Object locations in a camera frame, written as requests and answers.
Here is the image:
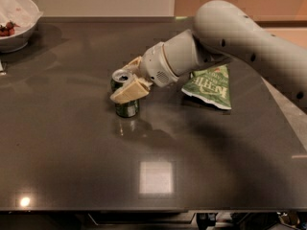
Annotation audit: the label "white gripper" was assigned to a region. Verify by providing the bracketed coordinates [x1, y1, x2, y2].
[110, 42, 178, 104]

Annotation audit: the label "green soda can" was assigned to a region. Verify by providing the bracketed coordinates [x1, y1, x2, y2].
[110, 69, 139, 118]

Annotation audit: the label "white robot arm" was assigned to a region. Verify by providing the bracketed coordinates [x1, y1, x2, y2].
[111, 0, 307, 110]

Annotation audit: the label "green chip bag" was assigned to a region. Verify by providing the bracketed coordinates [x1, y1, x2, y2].
[181, 64, 231, 110]

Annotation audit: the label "white bowl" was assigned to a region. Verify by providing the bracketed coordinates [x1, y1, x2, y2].
[0, 20, 38, 53]

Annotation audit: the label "white napkin in bowl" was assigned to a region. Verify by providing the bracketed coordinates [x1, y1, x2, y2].
[0, 0, 41, 27]

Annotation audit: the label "red strawberries in bowl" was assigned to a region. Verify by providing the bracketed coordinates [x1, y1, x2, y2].
[0, 21, 17, 36]

